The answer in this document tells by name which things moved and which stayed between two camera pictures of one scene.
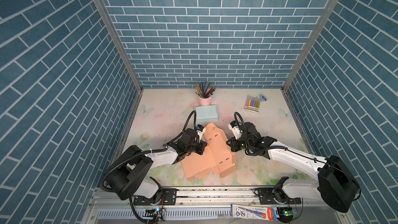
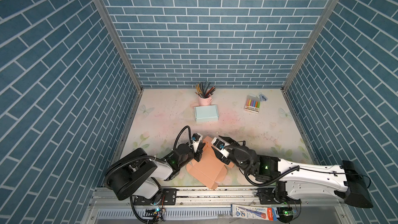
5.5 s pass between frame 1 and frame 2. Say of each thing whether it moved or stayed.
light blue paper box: stayed
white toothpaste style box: stayed
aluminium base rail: stayed
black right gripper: moved
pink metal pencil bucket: stayed
